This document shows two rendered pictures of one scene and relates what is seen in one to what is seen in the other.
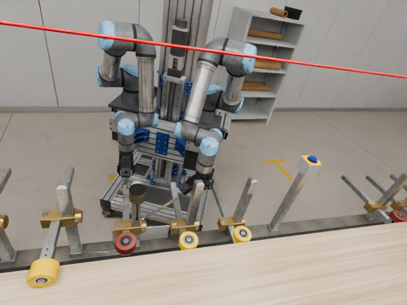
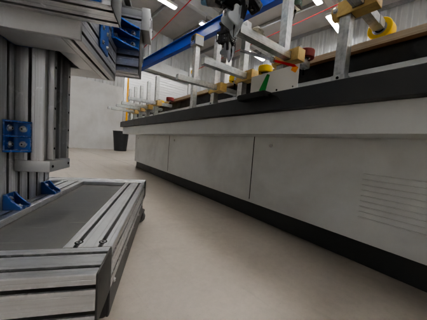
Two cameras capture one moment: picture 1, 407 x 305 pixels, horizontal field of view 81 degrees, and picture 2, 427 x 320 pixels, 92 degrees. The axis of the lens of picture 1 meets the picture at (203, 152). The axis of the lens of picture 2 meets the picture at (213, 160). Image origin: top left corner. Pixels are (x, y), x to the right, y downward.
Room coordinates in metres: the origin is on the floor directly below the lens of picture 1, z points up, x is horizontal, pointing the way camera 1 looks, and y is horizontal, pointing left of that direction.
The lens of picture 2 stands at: (1.15, 1.07, 0.45)
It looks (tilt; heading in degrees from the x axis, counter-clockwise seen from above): 4 degrees down; 255
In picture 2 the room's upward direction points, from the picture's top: 4 degrees clockwise
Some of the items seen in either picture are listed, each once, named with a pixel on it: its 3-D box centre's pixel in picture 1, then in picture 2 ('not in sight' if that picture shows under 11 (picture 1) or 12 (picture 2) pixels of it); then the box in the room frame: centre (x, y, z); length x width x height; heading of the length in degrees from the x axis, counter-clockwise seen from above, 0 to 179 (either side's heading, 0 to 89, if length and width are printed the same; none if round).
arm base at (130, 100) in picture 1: (132, 94); not in sight; (1.42, 0.54, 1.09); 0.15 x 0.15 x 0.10
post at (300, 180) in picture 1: (287, 203); (194, 78); (0.93, -0.49, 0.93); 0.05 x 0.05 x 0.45; 22
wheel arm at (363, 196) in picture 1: (365, 198); (150, 102); (1.25, -1.11, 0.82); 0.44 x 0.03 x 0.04; 22
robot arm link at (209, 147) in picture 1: (208, 151); not in sight; (0.84, -0.02, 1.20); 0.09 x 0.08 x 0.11; 173
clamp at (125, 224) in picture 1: (130, 227); (287, 59); (0.63, 0.24, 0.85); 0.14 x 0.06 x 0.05; 112
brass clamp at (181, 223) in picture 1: (184, 226); (245, 77); (0.73, 0.01, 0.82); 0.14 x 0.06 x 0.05; 112
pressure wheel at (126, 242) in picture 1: (126, 248); (304, 63); (0.53, 0.22, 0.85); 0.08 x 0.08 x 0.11
